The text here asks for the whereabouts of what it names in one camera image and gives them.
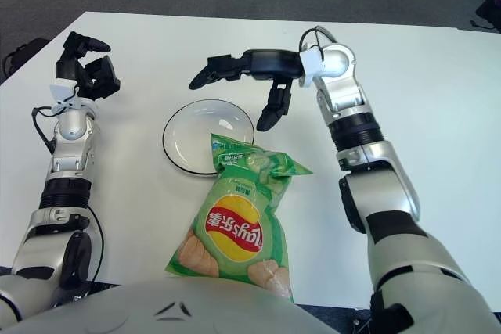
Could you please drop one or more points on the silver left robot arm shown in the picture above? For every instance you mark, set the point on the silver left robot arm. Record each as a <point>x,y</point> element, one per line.
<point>70,134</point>

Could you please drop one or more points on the silver robot torso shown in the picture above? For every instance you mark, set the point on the silver robot torso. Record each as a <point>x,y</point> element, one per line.
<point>176,302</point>

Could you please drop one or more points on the white plate with black rim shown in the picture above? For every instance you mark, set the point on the white plate with black rim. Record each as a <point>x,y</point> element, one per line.
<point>192,134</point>

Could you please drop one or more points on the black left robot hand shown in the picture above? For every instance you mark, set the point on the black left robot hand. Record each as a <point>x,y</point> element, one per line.
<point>98,76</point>

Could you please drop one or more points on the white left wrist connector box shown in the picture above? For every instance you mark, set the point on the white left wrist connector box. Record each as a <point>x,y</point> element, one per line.
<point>62,93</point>

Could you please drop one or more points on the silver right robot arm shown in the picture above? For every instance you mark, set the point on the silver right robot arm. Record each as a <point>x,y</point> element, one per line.
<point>344,91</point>

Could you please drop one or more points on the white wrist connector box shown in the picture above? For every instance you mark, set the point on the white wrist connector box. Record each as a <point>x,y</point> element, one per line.
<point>313,62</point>
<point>62,93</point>

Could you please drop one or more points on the green potato chip bag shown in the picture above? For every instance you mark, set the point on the green potato chip bag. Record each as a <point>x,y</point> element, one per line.
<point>238,224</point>

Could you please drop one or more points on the white right wrist connector box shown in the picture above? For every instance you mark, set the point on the white right wrist connector box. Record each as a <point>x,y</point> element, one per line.
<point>313,62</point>

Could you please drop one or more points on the black backpack on floor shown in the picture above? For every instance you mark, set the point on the black backpack on floor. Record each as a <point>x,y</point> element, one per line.
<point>25,52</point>

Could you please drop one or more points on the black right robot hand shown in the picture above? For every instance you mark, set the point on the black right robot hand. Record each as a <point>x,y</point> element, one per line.
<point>270,64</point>

